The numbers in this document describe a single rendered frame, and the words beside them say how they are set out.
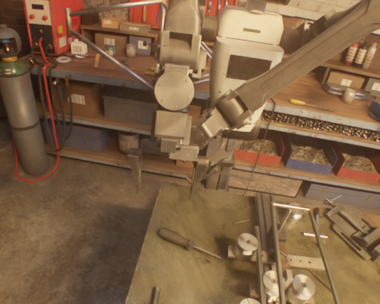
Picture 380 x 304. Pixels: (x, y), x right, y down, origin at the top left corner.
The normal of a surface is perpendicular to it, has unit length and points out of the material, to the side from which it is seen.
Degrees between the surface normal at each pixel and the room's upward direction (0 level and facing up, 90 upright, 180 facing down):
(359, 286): 0
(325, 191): 90
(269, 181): 90
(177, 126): 60
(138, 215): 0
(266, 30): 90
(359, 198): 90
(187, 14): 68
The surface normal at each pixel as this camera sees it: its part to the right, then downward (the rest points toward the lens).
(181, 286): 0.12, -0.80
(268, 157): -0.12, 0.57
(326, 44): -0.42, 0.44
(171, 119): 0.05, 0.11
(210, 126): 0.60, -0.36
